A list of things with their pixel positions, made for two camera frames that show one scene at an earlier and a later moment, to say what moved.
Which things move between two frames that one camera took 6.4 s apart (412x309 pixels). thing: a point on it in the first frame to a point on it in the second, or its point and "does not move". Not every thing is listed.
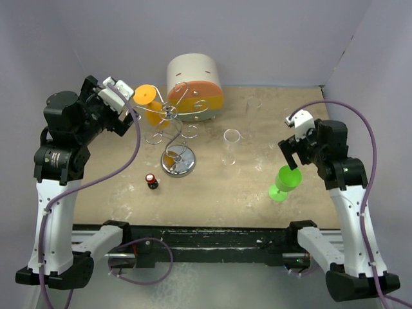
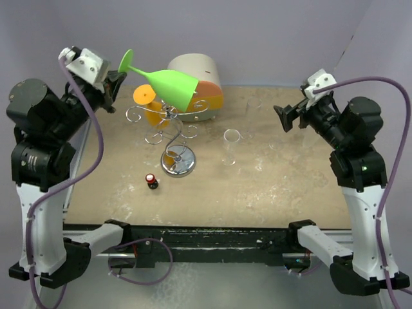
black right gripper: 291,145 to 305,112
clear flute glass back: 252,105 does not move
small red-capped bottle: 152,183 does not move
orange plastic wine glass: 155,112 does not move
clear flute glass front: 230,137 does not move
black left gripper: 89,96 to 105,96
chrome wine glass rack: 177,159 does not move
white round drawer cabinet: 194,87 does not move
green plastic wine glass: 286,181 to 176,87
